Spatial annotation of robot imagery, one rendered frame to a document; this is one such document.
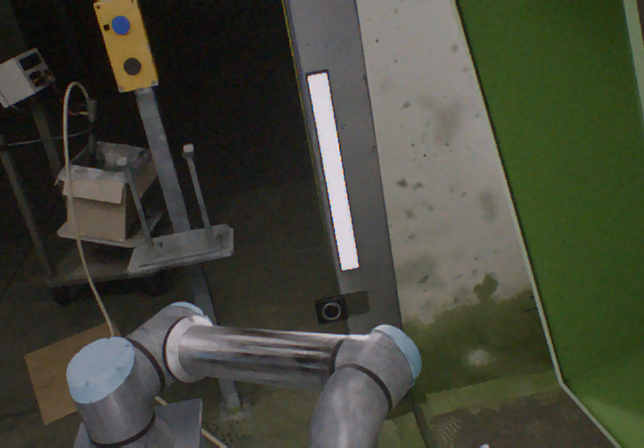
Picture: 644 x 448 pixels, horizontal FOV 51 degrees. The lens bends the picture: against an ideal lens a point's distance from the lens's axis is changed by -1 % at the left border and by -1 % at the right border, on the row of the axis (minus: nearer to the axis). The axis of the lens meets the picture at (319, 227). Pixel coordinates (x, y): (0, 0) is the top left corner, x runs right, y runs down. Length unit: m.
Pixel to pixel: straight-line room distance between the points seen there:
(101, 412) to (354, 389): 0.61
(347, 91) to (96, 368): 1.01
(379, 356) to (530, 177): 0.62
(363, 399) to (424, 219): 1.10
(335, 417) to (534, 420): 1.40
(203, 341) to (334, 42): 0.91
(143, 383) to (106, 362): 0.09
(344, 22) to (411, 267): 0.80
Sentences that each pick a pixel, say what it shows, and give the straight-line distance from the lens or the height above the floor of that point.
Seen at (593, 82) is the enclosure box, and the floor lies 1.25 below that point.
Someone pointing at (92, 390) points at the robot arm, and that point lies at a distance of 1.51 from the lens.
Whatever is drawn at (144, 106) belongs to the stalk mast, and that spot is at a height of 1.23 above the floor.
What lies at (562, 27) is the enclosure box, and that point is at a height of 1.38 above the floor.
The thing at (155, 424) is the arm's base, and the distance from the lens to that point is 1.63.
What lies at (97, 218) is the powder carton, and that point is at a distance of 3.58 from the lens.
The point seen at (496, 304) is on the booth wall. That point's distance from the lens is 2.39.
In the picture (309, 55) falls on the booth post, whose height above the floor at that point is 1.32.
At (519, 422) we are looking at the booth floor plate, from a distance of 2.45.
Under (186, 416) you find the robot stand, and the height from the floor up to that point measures 0.64.
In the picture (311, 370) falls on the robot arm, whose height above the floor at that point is 0.93.
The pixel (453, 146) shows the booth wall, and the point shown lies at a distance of 2.10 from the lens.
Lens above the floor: 1.70
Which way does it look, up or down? 25 degrees down
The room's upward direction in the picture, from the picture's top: 11 degrees counter-clockwise
